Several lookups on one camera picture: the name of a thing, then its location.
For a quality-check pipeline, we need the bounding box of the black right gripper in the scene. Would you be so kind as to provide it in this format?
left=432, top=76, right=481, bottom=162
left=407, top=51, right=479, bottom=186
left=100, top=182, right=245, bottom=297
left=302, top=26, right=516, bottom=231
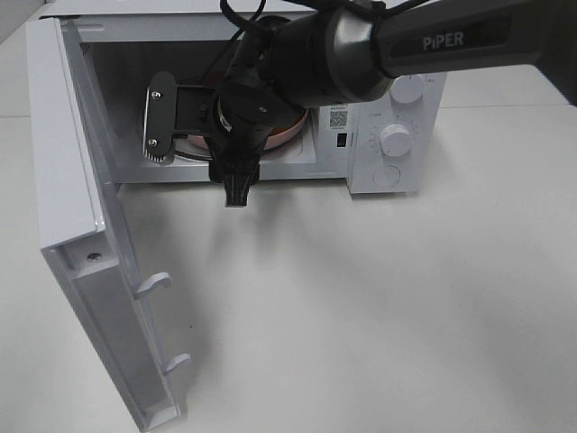
left=208, top=85, right=289, bottom=207

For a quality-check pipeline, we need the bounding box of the pink round plate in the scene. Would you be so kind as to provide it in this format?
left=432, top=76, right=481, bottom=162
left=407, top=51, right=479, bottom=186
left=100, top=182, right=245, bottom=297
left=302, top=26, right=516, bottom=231
left=187, top=109, right=308, bottom=151

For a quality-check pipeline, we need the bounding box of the round white door button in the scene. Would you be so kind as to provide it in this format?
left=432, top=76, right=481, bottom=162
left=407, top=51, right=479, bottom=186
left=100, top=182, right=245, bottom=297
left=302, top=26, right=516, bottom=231
left=373, top=166, right=401, bottom=190

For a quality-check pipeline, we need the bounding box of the white microwave door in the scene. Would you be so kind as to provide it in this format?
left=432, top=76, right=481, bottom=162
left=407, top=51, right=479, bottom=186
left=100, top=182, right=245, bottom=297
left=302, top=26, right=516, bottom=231
left=26, top=18, right=190, bottom=432

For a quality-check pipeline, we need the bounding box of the white microwave knob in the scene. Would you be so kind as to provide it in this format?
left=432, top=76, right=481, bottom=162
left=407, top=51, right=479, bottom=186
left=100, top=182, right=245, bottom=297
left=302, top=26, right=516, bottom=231
left=390, top=74, right=425, bottom=104
left=380, top=124, right=413, bottom=158

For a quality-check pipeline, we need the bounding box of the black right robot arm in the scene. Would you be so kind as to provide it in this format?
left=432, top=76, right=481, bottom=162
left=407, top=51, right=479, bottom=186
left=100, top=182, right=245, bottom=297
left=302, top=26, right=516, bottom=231
left=207, top=1, right=576, bottom=207

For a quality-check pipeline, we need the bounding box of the glass microwave turntable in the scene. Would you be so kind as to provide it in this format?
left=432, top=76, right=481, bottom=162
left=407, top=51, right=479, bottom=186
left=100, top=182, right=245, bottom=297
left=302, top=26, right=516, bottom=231
left=173, top=135, right=213, bottom=162

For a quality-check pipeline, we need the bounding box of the white microwave oven body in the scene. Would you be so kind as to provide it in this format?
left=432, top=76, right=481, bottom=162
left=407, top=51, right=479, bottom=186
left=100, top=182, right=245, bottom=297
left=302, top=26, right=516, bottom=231
left=26, top=1, right=446, bottom=199

